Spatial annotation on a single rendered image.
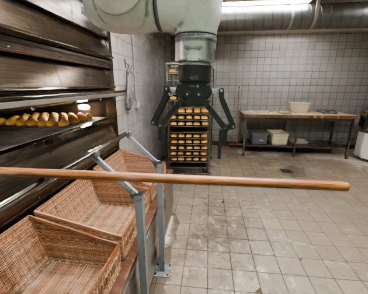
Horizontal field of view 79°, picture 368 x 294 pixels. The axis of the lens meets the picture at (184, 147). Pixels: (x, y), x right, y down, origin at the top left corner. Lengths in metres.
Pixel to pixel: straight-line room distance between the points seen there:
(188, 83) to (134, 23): 0.16
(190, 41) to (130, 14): 0.13
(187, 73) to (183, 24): 0.09
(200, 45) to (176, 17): 0.07
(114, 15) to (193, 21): 0.15
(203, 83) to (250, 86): 5.18
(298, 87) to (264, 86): 0.77
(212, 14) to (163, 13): 0.10
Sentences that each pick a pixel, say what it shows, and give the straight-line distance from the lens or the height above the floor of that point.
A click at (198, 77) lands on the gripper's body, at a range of 0.50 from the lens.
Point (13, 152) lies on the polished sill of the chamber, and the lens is 1.34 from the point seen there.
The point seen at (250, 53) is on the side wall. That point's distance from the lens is 5.72.
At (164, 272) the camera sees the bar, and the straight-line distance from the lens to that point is 2.10.
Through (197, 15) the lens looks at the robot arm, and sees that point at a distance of 0.50.
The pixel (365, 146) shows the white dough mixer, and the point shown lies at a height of 0.33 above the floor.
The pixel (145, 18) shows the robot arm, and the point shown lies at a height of 1.61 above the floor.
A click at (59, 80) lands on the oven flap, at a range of 1.62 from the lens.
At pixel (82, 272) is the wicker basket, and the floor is 0.59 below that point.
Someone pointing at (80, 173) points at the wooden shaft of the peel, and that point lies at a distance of 0.81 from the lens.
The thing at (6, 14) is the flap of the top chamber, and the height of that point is 1.79.
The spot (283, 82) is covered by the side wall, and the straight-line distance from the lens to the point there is 5.85.
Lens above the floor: 1.48
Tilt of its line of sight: 15 degrees down
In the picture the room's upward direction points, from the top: straight up
